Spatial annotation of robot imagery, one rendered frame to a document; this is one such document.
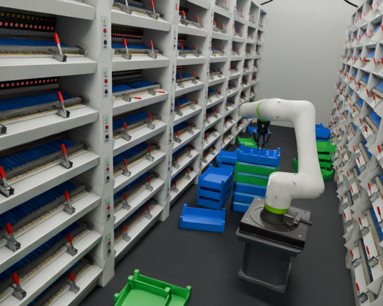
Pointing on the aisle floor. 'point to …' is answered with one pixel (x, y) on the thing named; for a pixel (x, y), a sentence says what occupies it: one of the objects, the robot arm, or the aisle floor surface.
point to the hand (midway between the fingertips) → (260, 146)
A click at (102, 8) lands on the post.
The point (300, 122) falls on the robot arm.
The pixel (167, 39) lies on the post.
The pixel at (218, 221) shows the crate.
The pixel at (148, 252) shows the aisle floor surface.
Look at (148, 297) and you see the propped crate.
